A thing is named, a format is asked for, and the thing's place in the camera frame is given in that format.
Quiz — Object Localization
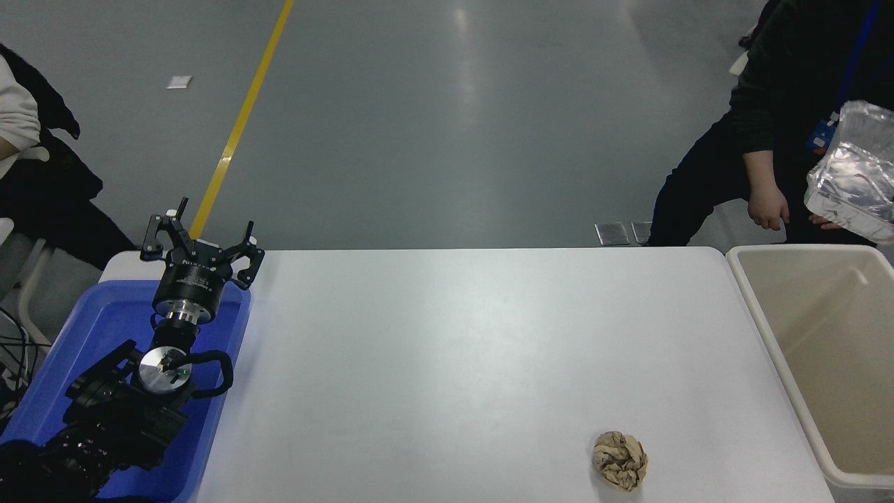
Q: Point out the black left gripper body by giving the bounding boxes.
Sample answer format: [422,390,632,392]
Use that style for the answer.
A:
[152,241,236,314]

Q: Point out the silver foil tray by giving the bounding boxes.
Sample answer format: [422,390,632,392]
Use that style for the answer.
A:
[805,100,894,245]

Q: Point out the person's right hand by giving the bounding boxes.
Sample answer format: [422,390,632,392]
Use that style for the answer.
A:
[747,182,791,232]

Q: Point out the blue plastic tray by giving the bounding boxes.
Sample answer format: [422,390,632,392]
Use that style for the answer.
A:
[0,279,252,503]

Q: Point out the seated person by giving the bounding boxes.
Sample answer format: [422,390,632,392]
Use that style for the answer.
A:
[0,43,137,270]

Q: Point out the crumpled tan paper ball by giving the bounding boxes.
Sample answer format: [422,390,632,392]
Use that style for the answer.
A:
[592,431,649,491]

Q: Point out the large pale plastic bin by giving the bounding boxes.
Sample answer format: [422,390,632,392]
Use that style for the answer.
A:
[725,245,894,503]

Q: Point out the white chair frame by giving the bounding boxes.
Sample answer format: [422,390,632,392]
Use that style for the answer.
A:
[0,219,55,344]

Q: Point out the black floor cables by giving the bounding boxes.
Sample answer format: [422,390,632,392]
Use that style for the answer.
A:
[0,306,34,420]

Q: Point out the person with lanyard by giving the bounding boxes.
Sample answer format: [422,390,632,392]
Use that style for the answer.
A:
[646,0,894,247]

